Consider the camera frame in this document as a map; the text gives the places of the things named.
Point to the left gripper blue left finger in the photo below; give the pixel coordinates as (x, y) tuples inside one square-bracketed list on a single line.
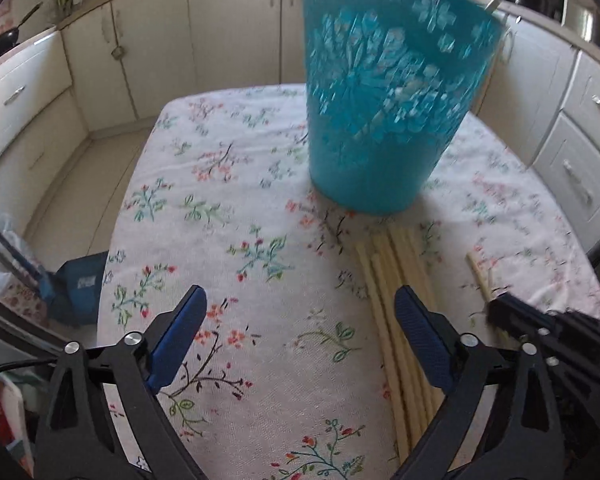
[(170, 335)]

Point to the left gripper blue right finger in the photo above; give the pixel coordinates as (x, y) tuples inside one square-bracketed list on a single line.
[(430, 336)]

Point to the teal perforated plastic basket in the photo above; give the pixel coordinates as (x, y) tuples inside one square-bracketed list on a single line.
[(388, 83)]

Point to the blue dustpan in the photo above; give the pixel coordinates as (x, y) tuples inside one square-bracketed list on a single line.
[(72, 293)]

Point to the floral tablecloth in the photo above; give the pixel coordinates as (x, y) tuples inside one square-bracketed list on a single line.
[(285, 379)]

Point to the white electric kettle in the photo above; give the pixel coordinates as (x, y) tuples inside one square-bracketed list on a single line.
[(579, 16)]

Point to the black frying pan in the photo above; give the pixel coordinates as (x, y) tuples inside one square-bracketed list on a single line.
[(9, 39)]

